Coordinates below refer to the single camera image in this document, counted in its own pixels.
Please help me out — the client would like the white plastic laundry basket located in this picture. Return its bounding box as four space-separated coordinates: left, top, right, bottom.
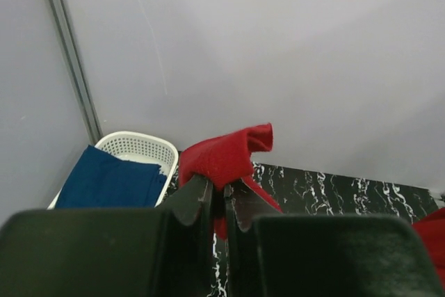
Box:
48 131 179 209

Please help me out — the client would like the red t-shirt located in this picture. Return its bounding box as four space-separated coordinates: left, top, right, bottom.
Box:
179 123 444 282

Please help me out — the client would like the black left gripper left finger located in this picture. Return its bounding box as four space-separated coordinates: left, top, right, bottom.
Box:
1 176 213 296

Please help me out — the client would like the aluminium frame rail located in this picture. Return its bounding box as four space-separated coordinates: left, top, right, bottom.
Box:
49 0 102 143

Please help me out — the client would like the navy blue t-shirt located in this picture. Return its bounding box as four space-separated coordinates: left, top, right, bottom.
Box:
54 145 167 209

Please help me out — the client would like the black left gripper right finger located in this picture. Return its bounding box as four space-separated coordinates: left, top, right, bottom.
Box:
224 182 444 296

